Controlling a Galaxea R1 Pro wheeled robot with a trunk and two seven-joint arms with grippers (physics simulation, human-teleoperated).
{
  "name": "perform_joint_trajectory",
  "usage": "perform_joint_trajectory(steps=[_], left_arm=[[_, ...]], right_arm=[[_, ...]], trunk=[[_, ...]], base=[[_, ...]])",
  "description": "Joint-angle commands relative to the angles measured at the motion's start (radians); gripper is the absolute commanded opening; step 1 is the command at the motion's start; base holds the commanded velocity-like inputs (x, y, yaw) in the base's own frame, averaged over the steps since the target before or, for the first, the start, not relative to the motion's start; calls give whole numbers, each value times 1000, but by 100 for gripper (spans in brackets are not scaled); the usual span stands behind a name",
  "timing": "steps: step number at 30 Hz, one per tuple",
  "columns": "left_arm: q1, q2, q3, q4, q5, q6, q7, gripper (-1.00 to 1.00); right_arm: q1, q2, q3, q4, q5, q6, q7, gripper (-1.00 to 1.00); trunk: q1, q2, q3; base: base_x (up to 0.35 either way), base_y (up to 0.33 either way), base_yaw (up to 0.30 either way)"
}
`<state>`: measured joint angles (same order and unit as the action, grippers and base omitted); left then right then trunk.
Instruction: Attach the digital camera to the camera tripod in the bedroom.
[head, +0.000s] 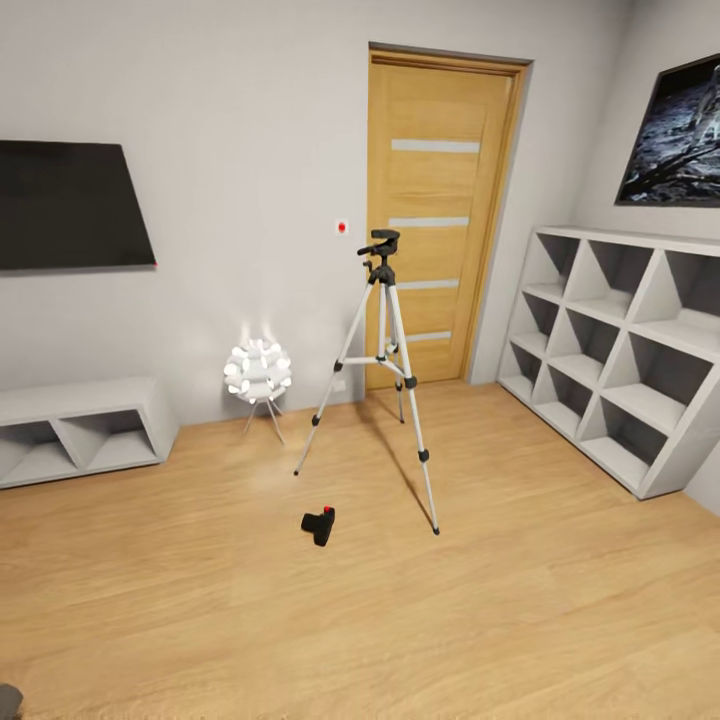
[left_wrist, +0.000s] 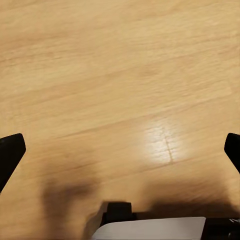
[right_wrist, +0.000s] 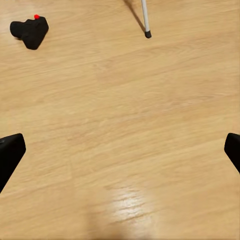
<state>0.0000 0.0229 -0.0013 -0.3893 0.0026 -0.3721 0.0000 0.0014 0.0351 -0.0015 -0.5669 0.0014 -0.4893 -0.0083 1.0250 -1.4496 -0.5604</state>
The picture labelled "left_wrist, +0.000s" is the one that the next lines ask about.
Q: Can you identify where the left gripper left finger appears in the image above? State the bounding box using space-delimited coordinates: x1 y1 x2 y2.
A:
0 133 26 193

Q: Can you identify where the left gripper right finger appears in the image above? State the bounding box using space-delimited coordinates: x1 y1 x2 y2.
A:
224 133 240 173

